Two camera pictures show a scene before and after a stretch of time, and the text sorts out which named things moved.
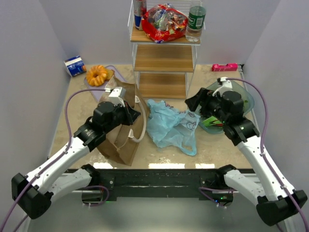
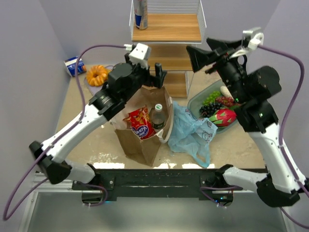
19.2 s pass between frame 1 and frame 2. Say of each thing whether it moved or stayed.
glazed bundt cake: stayed
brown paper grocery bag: moved
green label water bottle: moved
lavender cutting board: stayed
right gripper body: moved
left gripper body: moved
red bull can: stayed
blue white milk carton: stayed
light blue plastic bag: moved
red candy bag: moved
